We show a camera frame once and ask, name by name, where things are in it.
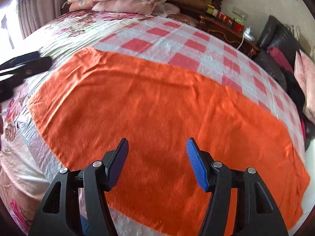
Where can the pink satin pillow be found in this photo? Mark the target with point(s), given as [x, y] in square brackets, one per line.
[304, 72]

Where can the patterned curtain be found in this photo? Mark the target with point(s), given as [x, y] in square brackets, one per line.
[34, 14]

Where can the black leather sofa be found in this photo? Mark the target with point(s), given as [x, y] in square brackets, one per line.
[276, 34]

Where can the maroon cushion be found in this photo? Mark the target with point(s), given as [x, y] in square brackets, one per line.
[279, 58]

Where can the orange pants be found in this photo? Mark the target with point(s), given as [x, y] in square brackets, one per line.
[157, 186]

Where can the black clothes pile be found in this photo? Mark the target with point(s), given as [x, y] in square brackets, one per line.
[294, 91]

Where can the floral bed sheet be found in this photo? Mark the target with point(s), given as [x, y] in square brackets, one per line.
[28, 161]

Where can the white charger with cable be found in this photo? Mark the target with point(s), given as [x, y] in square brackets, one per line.
[246, 35]

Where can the red white checkered plastic sheet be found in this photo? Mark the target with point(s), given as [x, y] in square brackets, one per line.
[187, 47]

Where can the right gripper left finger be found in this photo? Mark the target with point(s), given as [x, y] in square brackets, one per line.
[75, 202]

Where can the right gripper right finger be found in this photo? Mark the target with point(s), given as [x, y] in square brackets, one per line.
[256, 210]

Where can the yellow jar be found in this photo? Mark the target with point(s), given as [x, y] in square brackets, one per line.
[211, 10]

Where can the wall power outlet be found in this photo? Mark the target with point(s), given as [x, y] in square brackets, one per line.
[240, 14]

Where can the carved wooden nightstand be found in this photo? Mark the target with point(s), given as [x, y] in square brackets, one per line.
[225, 33]

